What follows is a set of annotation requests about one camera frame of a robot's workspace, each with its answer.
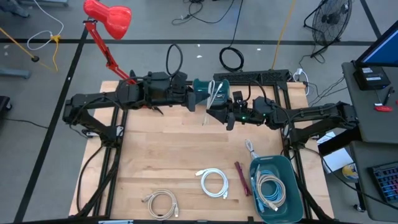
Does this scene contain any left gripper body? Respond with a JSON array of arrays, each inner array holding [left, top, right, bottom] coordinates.
[[169, 72, 197, 113]]

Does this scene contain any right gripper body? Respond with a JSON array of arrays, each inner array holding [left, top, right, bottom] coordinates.
[[226, 91, 256, 132]]

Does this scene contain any thin cream short cable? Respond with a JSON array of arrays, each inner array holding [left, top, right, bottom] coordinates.
[[203, 79, 224, 126]]

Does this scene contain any white short cable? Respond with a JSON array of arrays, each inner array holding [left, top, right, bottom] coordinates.
[[245, 139, 261, 161]]

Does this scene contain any beige cable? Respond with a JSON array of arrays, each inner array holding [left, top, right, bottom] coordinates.
[[256, 174, 287, 213], [142, 189, 180, 221]]

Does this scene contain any blue cable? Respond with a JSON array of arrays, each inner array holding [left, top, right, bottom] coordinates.
[[250, 164, 268, 214], [254, 169, 286, 208]]

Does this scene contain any small teal bin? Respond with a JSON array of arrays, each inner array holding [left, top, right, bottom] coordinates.
[[192, 78, 231, 110]]

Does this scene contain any black perforated bar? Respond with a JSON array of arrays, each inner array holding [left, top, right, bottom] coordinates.
[[213, 69, 292, 84]]

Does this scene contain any white paper sheet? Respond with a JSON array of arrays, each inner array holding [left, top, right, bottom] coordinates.
[[316, 131, 337, 145], [322, 147, 354, 174]]

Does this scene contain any red desk lamp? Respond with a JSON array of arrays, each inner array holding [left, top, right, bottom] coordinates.
[[83, 0, 165, 116]]

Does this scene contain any large teal bin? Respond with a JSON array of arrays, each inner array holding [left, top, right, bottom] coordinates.
[[249, 154, 304, 224]]

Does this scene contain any yellow blue round object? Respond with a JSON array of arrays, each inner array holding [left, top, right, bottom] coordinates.
[[341, 162, 359, 184]]

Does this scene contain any grey desk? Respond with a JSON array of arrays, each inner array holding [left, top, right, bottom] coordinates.
[[349, 141, 398, 222], [341, 61, 398, 145]]

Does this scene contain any black floor fan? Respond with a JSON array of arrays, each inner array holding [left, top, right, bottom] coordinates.
[[303, 0, 353, 58]]

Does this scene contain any black box device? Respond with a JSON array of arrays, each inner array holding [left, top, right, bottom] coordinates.
[[352, 60, 392, 91]]

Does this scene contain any black pen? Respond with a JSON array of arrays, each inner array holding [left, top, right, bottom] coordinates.
[[382, 86, 396, 107]]

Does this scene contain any computer monitor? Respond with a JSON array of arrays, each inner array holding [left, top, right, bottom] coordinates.
[[355, 20, 398, 68]]

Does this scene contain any keyboard with colourful keys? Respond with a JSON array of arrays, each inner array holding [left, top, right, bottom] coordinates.
[[368, 161, 398, 205]]

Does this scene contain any grey furniture foot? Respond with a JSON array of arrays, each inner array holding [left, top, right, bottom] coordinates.
[[0, 68, 31, 80]]

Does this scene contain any person's foot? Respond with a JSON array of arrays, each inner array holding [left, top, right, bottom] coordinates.
[[0, 0, 30, 18]]

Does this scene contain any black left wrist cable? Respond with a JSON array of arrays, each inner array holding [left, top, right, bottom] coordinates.
[[165, 43, 185, 77]]

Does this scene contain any black aluminium table frame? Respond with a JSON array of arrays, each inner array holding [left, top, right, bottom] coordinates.
[[68, 80, 335, 224]]

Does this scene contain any black coiled floor cable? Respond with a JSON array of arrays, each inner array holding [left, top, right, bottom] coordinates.
[[218, 0, 245, 73]]

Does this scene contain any white plug with cable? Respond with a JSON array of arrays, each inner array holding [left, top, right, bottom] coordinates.
[[292, 67, 310, 96]]

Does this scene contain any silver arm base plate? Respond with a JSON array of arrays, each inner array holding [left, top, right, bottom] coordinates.
[[83, 125, 125, 140]]

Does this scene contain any black tangled floor cable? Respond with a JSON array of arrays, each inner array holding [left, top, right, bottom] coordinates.
[[172, 0, 237, 26]]

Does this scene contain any yellow hanging cable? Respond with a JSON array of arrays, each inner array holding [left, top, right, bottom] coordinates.
[[271, 0, 296, 70]]

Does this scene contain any yellow floor cable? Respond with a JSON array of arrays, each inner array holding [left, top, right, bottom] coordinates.
[[0, 27, 60, 73]]

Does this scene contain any white floor cable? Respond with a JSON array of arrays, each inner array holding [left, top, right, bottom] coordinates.
[[27, 0, 65, 51]]

